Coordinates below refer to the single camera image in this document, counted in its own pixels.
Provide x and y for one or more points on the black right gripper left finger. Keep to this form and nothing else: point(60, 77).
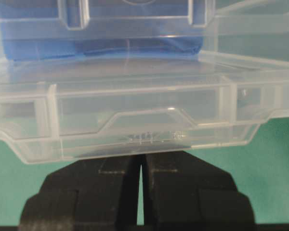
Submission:
point(96, 193)

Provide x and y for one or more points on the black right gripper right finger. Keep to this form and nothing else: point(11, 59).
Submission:
point(180, 189)

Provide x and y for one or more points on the clear plastic box lid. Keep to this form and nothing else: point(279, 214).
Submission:
point(71, 109)

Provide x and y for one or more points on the clear plastic storage box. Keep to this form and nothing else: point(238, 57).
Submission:
point(230, 18)

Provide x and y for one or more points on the blue foam box liner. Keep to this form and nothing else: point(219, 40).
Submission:
point(101, 47)

